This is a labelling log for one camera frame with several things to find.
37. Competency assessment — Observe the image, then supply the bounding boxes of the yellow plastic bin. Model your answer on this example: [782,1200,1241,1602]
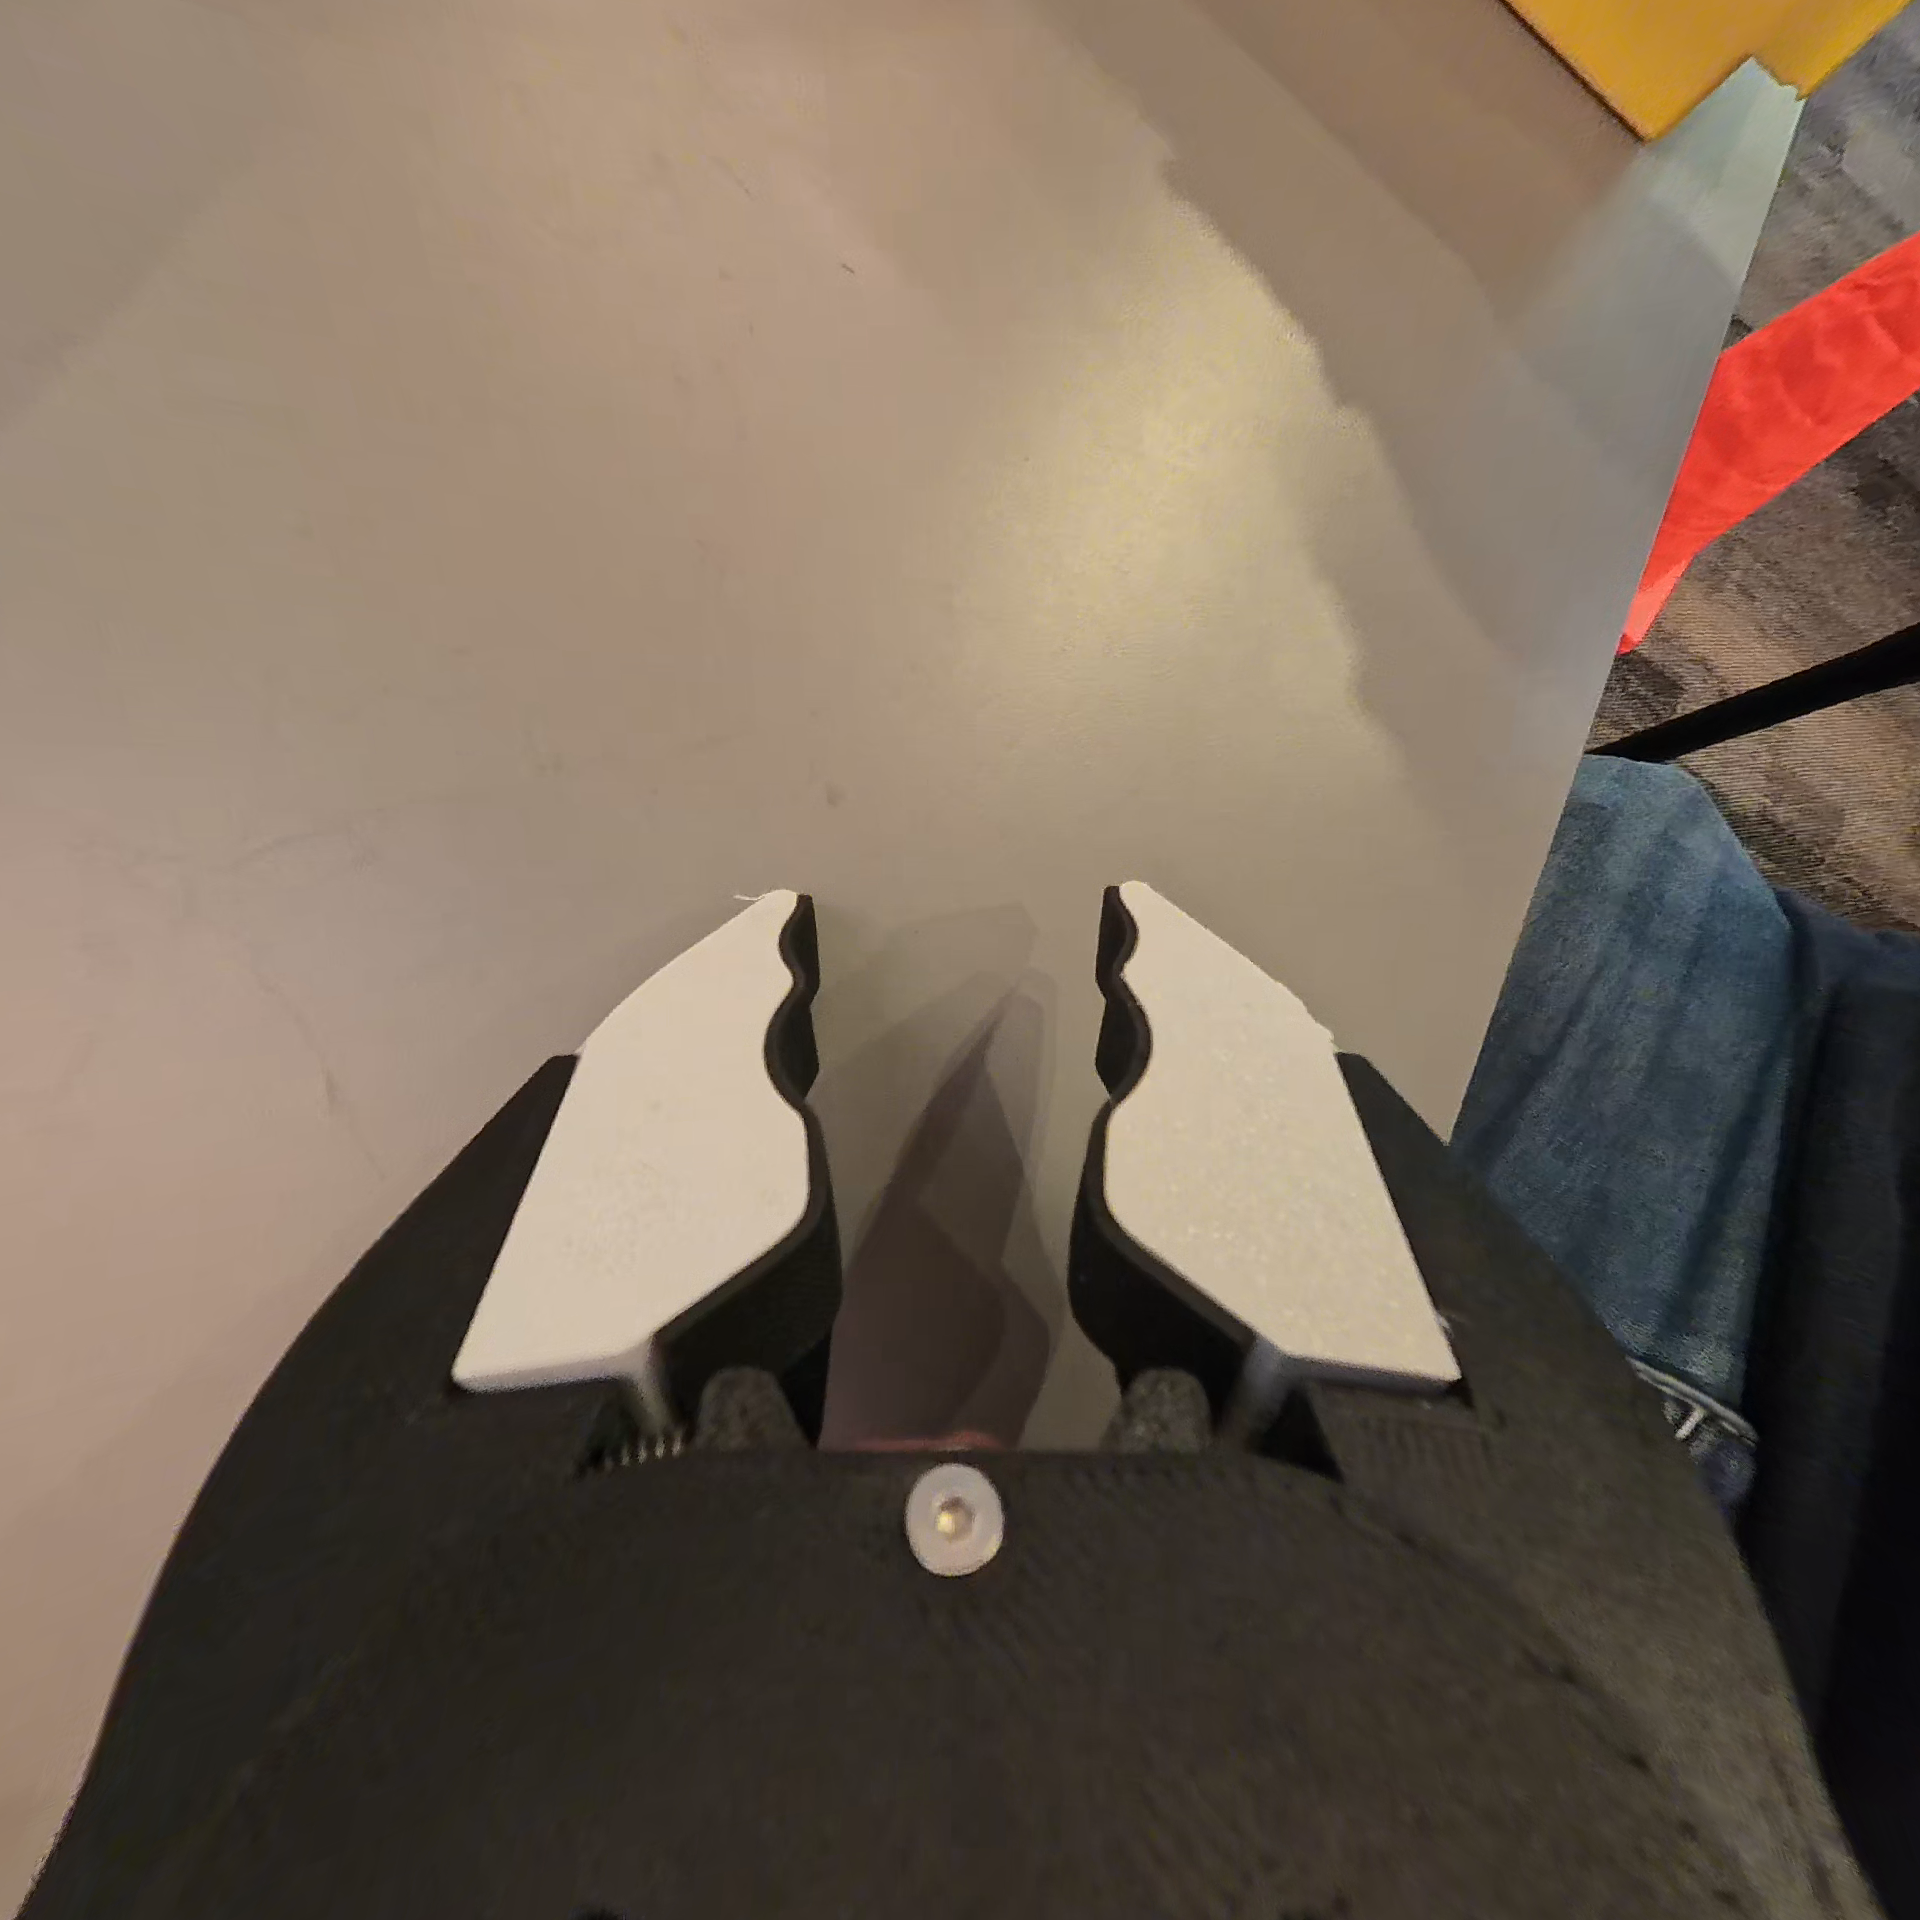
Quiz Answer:
[1500,0,1908,142]

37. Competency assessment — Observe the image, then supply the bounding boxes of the orange cone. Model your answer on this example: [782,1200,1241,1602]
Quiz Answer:
[1624,233,1920,653]

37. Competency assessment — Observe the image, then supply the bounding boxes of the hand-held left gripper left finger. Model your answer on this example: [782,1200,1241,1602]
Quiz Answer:
[451,887,839,1402]

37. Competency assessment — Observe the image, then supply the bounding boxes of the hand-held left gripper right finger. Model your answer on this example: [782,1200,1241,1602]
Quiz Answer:
[1070,879,1469,1402]

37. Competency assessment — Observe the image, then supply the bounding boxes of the black chair armrest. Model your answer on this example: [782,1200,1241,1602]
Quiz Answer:
[1591,620,1920,760]

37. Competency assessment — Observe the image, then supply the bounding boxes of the person's legs in jeans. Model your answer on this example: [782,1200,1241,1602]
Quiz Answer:
[1457,757,1920,1504]

